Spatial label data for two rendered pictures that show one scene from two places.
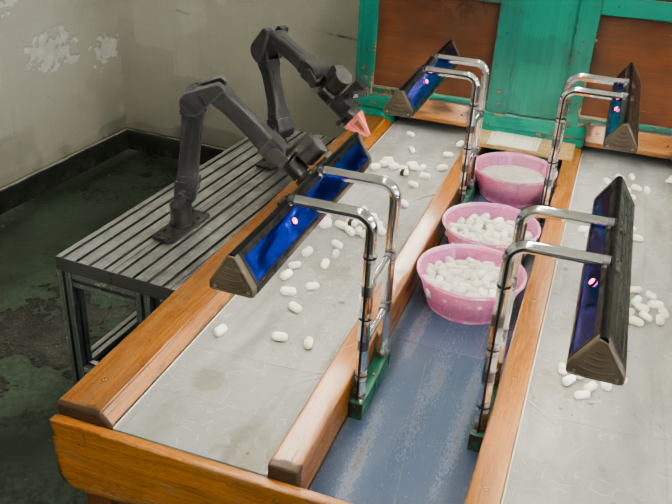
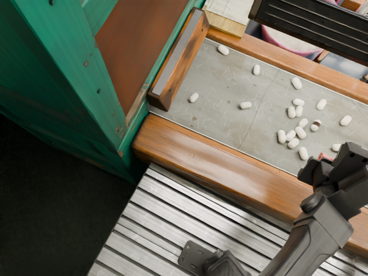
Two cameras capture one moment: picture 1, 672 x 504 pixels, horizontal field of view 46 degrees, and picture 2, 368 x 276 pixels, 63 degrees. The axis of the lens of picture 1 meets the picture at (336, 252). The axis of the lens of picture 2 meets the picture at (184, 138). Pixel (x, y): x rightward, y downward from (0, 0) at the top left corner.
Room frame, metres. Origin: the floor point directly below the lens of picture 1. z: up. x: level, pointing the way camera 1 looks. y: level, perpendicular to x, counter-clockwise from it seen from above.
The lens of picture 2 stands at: (2.69, 0.12, 1.56)
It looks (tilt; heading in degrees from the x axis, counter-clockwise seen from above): 73 degrees down; 266
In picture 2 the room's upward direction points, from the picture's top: 10 degrees clockwise
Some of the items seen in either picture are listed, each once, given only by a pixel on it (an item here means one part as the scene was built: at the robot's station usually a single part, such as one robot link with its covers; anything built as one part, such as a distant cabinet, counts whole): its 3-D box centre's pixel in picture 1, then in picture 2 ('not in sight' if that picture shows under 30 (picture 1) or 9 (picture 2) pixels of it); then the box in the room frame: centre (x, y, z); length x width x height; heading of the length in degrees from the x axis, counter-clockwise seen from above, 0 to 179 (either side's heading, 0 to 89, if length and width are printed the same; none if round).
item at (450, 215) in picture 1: (489, 238); not in sight; (1.93, -0.42, 0.72); 0.27 x 0.27 x 0.10
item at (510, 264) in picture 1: (543, 336); not in sight; (1.20, -0.39, 0.90); 0.20 x 0.19 x 0.45; 162
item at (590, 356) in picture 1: (609, 259); not in sight; (1.18, -0.47, 1.08); 0.62 x 0.08 x 0.07; 162
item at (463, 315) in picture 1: (469, 285); not in sight; (1.66, -0.33, 0.72); 0.27 x 0.27 x 0.10
